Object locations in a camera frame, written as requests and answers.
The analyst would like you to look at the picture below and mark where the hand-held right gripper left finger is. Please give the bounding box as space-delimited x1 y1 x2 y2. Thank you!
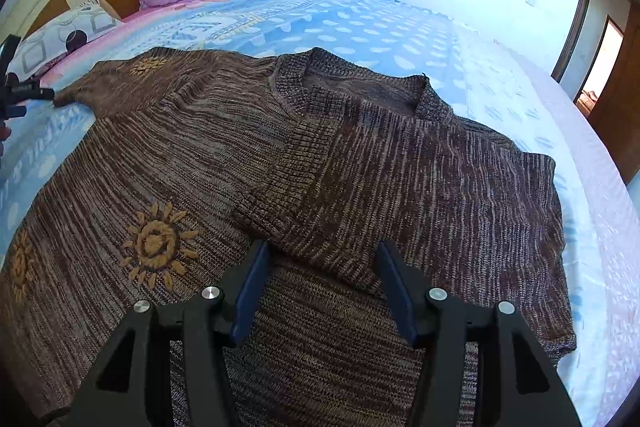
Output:
65 239 273 427

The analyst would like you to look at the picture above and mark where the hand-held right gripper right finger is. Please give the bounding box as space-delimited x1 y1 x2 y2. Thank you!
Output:
375 241 583 427

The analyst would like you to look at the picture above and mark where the brown knit sweater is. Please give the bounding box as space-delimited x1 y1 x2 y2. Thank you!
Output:
0 47 578 427

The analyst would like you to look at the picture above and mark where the patterned white pillow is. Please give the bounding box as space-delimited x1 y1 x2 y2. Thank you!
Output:
10 2 126 78

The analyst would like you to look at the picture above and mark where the blue polka dot blanket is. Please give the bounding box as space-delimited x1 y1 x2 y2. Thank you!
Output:
0 0 596 408

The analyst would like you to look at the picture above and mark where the brown wooden door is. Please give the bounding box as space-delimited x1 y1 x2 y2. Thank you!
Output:
586 2 640 185

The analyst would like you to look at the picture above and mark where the dark wooden door frame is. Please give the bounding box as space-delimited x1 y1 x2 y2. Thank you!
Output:
550 0 596 82

